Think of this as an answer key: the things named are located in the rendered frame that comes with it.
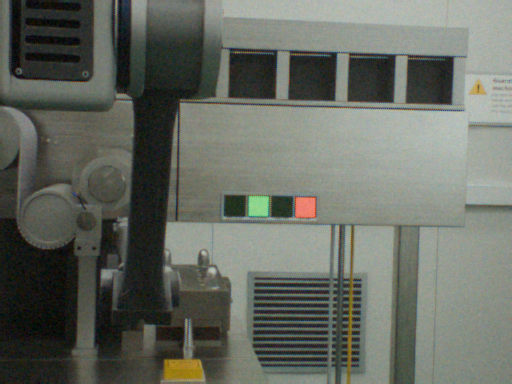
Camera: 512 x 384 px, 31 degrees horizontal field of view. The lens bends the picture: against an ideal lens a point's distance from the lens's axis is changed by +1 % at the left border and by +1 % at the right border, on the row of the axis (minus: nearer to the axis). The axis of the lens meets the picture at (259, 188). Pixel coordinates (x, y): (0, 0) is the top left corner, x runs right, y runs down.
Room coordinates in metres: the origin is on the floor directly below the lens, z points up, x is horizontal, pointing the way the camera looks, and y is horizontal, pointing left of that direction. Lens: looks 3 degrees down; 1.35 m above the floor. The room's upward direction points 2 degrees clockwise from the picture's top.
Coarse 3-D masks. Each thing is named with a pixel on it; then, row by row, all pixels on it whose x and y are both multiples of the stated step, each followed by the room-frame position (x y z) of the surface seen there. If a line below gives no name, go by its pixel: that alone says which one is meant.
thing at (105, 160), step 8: (96, 160) 1.90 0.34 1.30; (104, 160) 1.91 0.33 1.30; (112, 160) 1.91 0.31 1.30; (120, 160) 1.91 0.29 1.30; (88, 168) 1.90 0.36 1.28; (120, 168) 1.91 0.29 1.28; (128, 168) 1.91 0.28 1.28; (80, 176) 1.90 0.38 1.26; (88, 176) 1.90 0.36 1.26; (128, 176) 1.91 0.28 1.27; (80, 184) 1.90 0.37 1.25; (128, 184) 1.91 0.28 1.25; (88, 192) 1.90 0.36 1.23; (128, 192) 1.91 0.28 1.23; (88, 200) 1.90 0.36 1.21; (96, 200) 1.90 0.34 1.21; (120, 200) 1.91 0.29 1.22; (128, 200) 1.91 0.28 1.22; (104, 208) 1.91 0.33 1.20; (112, 208) 1.91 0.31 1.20
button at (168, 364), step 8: (168, 360) 1.72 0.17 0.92; (176, 360) 1.72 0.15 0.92; (184, 360) 1.73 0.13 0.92; (192, 360) 1.73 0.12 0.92; (200, 360) 1.73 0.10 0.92; (168, 368) 1.67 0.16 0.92; (176, 368) 1.67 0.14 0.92; (184, 368) 1.67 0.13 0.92; (192, 368) 1.67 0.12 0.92; (200, 368) 1.67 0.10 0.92; (168, 376) 1.66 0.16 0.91; (176, 376) 1.67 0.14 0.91; (184, 376) 1.67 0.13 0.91; (192, 376) 1.67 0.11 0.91; (200, 376) 1.67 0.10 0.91
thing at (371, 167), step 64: (64, 128) 2.23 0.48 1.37; (128, 128) 2.24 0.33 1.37; (192, 128) 2.26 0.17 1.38; (256, 128) 2.28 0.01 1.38; (320, 128) 2.30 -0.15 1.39; (384, 128) 2.32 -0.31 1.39; (448, 128) 2.34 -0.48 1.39; (0, 192) 2.21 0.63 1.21; (192, 192) 2.26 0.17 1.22; (320, 192) 2.30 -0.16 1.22; (384, 192) 2.32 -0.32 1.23; (448, 192) 2.34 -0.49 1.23
